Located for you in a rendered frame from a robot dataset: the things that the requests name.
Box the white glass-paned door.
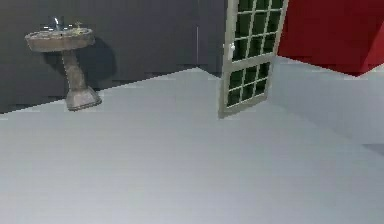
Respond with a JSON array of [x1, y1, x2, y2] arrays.
[[218, 0, 290, 120]]

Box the silver sink faucet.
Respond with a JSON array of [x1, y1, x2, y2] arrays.
[[42, 16, 74, 32]]

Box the brown pedestal sink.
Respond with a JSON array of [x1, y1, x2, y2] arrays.
[[24, 27, 103, 112]]

